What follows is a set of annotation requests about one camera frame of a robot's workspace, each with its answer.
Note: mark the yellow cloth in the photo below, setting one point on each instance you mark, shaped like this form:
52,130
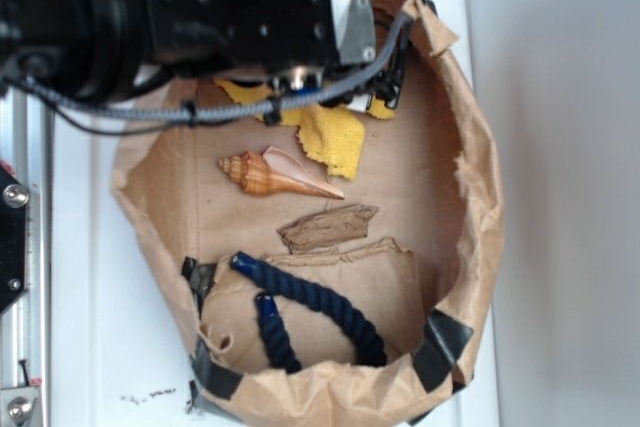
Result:
330,136

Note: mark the brown paper bag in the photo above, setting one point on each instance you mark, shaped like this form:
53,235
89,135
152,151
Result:
424,275

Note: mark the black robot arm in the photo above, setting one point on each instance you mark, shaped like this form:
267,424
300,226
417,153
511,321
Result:
88,55

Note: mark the white plastic tray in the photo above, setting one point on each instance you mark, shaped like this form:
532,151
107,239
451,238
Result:
117,357

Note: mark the orange conch seashell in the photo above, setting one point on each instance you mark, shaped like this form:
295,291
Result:
273,172

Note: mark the black metal bracket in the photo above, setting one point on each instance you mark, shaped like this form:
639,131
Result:
13,236

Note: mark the aluminium frame rail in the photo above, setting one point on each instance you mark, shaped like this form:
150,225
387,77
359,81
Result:
26,134

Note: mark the brown driftwood piece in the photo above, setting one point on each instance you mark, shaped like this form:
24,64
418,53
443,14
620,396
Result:
327,228

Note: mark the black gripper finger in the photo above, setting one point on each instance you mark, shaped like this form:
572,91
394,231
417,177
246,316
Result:
387,84

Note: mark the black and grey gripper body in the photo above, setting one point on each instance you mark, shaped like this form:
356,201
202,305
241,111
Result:
256,40

